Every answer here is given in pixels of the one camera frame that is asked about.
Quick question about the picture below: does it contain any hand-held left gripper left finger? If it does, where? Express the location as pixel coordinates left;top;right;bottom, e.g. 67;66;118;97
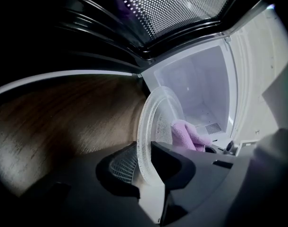
18;142;156;227

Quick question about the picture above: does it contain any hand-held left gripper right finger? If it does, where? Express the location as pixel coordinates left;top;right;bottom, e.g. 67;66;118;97
151;140;260;227

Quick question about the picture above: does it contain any purple cloth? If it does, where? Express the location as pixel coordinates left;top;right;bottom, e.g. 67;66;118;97
170;119;213;152

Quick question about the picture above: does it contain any glass microwave turntable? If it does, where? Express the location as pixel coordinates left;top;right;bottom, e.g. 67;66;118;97
136;86;185;186

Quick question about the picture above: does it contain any white microwave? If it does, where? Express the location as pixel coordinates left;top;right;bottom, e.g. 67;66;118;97
0;0;288;160

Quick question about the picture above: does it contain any white microwave door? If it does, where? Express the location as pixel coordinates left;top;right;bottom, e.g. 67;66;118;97
0;0;247;99

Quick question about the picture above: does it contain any dark wooden table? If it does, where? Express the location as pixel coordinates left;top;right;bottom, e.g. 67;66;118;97
0;76;149;198

